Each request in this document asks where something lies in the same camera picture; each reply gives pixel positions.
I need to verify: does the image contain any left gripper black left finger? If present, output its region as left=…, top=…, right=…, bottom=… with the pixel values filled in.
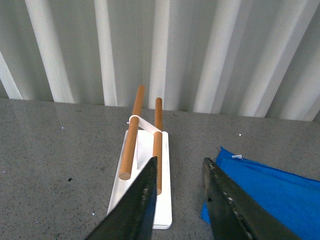
left=86, top=157, right=158, bottom=240

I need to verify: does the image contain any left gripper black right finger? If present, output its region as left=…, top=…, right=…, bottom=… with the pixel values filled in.
left=202, top=157, right=300, bottom=240

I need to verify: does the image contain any blue microfiber cloth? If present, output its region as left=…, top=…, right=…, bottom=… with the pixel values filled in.
left=201, top=148, right=320, bottom=240

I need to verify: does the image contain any left wooden rack rod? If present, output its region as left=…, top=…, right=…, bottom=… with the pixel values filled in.
left=118, top=85, right=145, bottom=181

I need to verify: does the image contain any wooden rack rod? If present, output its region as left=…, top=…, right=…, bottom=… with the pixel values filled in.
left=153, top=97, right=163, bottom=195
left=118, top=85, right=145, bottom=181

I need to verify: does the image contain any white towel rack base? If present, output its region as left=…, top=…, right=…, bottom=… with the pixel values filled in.
left=106, top=115, right=173, bottom=230

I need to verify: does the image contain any right wooden rack rod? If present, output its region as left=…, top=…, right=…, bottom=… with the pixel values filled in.
left=153, top=97, right=163, bottom=195

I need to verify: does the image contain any white pleated curtain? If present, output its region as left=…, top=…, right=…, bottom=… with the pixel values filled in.
left=0, top=0, right=320, bottom=121

